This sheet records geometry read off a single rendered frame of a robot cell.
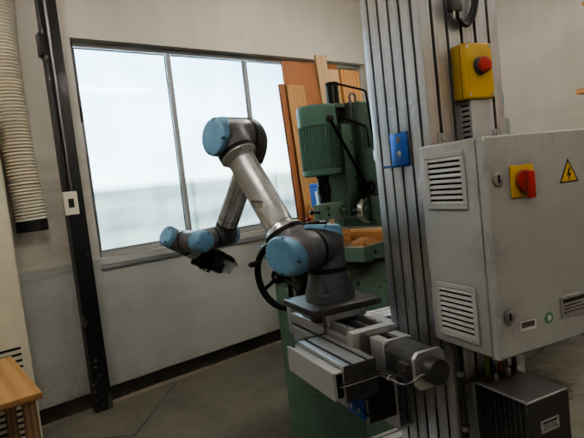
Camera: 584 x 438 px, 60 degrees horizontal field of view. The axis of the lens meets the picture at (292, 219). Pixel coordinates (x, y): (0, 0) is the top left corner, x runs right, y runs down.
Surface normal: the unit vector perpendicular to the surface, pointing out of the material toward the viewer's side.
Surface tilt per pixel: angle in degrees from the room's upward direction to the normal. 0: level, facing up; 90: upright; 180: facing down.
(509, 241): 90
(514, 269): 91
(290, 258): 96
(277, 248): 96
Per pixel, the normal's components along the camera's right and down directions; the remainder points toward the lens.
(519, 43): -0.76, 0.13
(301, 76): 0.61, -0.06
